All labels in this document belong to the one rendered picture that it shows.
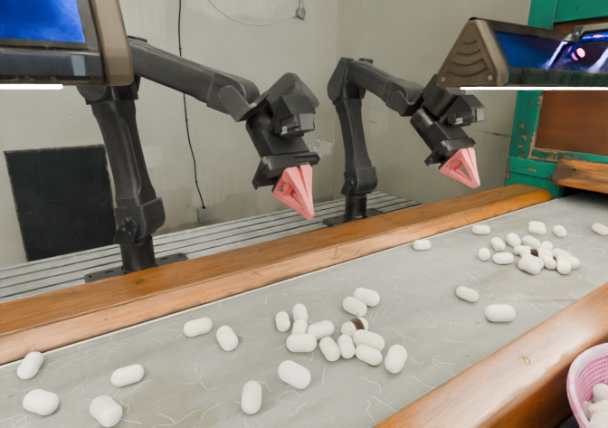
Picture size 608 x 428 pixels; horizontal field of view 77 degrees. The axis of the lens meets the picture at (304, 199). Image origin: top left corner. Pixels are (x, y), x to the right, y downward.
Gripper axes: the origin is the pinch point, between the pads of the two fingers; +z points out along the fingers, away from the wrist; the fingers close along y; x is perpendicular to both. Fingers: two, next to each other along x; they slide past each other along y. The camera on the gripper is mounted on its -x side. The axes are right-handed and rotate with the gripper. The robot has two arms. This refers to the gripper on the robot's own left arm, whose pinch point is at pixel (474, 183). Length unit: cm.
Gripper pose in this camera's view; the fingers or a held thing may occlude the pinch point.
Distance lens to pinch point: 84.3
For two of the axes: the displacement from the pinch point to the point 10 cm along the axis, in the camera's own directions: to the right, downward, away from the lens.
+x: -3.5, 5.9, 7.3
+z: 4.2, 8.0, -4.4
